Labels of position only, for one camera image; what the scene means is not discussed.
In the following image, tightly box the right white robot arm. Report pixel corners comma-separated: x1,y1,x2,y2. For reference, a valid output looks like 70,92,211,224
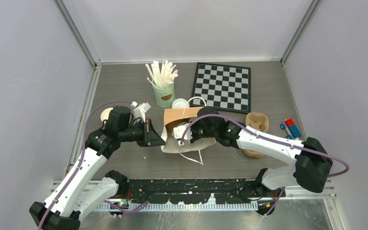
186,106,333,197

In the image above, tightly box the brown paper bag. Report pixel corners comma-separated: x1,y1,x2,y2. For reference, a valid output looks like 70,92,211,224
161,96,216,165

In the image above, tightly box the stack of pulp cup carriers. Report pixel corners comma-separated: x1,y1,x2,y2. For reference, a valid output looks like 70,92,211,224
243,112,269,158

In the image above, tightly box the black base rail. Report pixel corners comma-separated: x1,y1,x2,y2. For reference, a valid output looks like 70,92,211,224
112,179,281,205

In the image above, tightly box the black white chessboard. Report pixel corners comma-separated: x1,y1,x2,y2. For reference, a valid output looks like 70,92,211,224
189,62,252,114

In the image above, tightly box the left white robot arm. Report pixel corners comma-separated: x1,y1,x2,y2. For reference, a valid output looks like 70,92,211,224
29,102,165,230

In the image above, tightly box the stack of paper cups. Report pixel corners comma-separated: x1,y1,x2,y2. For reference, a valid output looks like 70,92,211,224
100,107,113,122

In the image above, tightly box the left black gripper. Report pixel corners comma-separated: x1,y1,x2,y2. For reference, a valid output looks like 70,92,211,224
119,118,165,147

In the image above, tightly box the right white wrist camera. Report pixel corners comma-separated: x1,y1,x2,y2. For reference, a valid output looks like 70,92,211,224
172,122,191,146

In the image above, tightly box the red blue toy car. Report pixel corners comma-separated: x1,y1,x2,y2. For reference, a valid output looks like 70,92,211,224
280,119,302,140

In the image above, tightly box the stack of white lids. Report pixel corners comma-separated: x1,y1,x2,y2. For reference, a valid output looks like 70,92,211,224
171,98,189,109

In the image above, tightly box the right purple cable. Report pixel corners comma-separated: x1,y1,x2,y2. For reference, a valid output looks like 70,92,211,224
179,114,350,219

